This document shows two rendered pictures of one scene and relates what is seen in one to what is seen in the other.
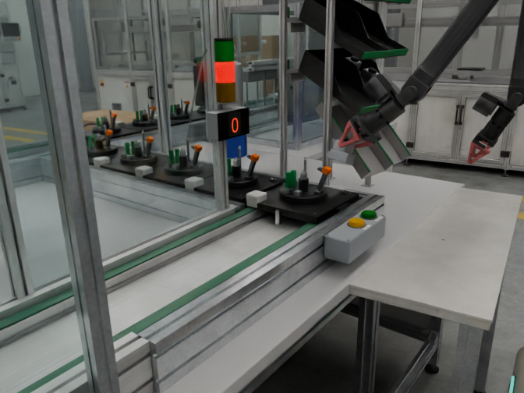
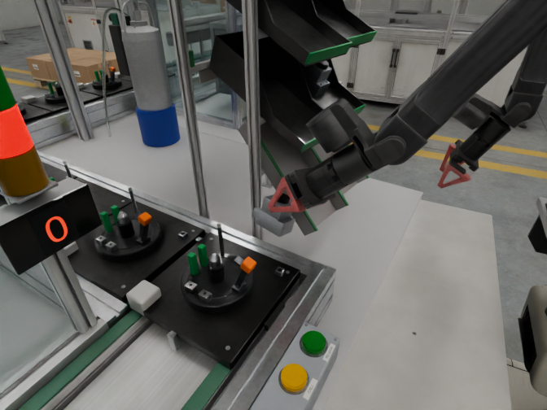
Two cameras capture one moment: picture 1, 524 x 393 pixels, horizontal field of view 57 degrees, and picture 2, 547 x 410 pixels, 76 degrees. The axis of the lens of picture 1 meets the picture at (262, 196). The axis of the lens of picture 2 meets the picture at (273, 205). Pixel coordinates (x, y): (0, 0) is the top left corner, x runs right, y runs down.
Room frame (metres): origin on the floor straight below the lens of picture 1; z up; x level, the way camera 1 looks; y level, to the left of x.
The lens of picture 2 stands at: (0.85, -0.18, 1.49)
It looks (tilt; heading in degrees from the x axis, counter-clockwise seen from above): 35 degrees down; 354
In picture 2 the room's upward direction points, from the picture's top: straight up
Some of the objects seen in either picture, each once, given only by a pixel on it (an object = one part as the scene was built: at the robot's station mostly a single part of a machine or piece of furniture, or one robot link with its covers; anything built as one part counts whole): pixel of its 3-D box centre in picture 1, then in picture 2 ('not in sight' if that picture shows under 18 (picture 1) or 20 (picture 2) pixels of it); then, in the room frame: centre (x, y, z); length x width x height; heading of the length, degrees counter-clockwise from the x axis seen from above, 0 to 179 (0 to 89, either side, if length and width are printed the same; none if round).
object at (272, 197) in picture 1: (302, 200); (218, 287); (1.33, -0.12, 0.96); 0.24 x 0.24 x 0.02; 52
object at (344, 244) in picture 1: (355, 235); (293, 389); (1.13, -0.24, 0.93); 0.21 x 0.07 x 0.06; 142
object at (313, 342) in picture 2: (368, 216); (313, 343); (1.19, -0.28, 0.96); 0.04 x 0.04 x 0.02
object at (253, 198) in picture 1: (256, 199); (144, 298); (1.31, 0.02, 0.97); 0.05 x 0.05 x 0.04; 52
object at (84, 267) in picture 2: (235, 169); (124, 225); (1.49, 0.08, 1.01); 0.24 x 0.24 x 0.13; 52
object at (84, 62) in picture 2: not in sight; (83, 71); (6.40, 1.98, 0.20); 1.20 x 0.80 x 0.41; 59
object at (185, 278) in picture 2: (303, 193); (217, 281); (1.33, -0.12, 0.98); 0.14 x 0.14 x 0.02
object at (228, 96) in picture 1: (225, 91); (19, 168); (1.25, 0.09, 1.28); 0.05 x 0.05 x 0.05
